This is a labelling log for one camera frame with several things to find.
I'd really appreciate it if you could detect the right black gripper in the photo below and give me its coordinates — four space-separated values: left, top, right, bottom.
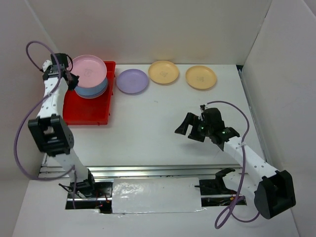
175 112 213 142

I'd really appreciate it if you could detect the blue plate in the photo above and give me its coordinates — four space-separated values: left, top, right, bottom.
77 94 103 99
75 78 108 96

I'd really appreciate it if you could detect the pink plate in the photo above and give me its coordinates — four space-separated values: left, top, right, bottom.
72 55 107 88

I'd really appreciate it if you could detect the purple plate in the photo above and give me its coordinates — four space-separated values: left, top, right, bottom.
116 69 149 94

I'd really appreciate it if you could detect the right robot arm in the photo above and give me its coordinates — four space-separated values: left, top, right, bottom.
175 106 296 219

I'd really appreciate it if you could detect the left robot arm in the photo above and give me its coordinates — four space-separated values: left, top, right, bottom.
28 53 97 198

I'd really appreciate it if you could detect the red plastic bin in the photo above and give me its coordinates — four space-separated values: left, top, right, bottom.
63 61 116 125

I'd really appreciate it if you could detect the yellow plate back right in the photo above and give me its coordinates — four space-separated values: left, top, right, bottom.
185 65 217 90

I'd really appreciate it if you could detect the yellow plate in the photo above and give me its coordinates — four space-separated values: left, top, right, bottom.
185 65 217 90
148 61 179 85

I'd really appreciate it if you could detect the yellow plate back centre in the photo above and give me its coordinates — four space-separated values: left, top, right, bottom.
148 61 179 85

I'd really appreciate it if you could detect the white taped cover panel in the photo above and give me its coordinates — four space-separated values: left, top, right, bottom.
112 177 202 214

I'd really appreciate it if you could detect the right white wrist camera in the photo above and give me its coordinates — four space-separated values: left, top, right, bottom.
200 105 208 117

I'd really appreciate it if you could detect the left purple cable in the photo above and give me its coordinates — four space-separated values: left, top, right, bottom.
13 41 76 209

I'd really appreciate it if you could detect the purple cable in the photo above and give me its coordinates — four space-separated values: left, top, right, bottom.
214 100 261 229
13 41 76 209

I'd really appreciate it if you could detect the aluminium rail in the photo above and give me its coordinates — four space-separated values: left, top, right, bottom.
37 162 247 180

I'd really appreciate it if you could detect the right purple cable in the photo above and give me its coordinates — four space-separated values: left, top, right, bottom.
214 100 261 229

